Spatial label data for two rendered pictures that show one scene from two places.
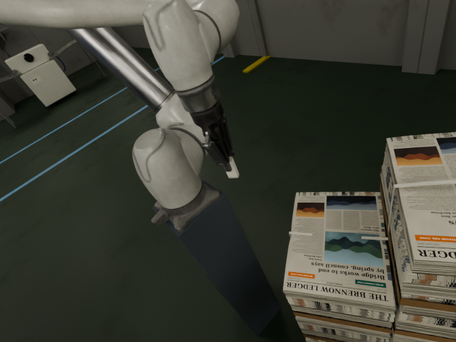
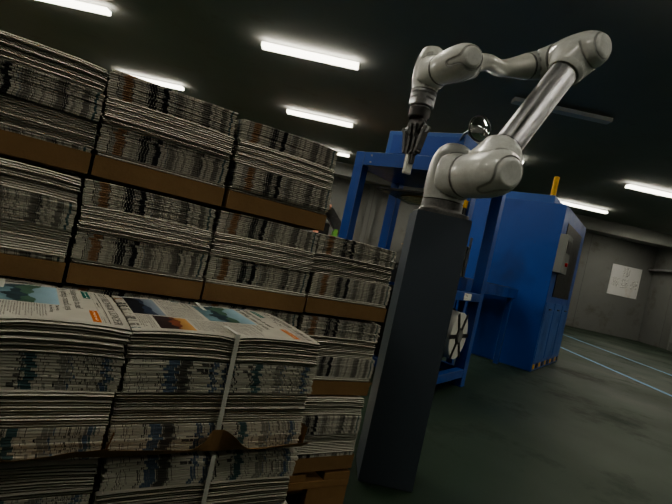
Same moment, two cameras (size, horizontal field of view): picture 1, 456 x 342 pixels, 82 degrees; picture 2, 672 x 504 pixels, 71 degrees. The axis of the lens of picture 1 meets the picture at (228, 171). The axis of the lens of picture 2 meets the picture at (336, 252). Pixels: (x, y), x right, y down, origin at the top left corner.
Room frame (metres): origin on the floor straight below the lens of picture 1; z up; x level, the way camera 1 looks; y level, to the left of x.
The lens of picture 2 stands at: (1.11, -1.60, 0.80)
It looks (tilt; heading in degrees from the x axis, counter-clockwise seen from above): 0 degrees down; 115
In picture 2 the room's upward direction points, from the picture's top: 12 degrees clockwise
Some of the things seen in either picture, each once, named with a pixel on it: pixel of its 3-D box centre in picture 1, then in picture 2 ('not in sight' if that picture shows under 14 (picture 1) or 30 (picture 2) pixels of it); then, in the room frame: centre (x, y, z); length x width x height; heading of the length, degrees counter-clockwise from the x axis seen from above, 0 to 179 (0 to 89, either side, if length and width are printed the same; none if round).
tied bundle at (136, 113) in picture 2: not in sight; (153, 149); (0.13, -0.72, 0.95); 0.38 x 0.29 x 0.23; 148
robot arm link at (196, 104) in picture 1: (199, 93); (422, 100); (0.56, -0.01, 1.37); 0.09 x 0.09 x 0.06
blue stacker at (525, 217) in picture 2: not in sight; (515, 268); (0.64, 4.52, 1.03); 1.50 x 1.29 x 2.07; 80
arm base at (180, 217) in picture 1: (179, 199); (439, 210); (0.66, 0.19, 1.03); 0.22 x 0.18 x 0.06; 115
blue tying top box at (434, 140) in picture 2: not in sight; (435, 154); (0.12, 1.85, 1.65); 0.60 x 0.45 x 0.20; 170
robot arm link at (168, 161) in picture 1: (166, 163); (450, 173); (0.68, 0.16, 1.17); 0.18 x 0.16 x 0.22; 140
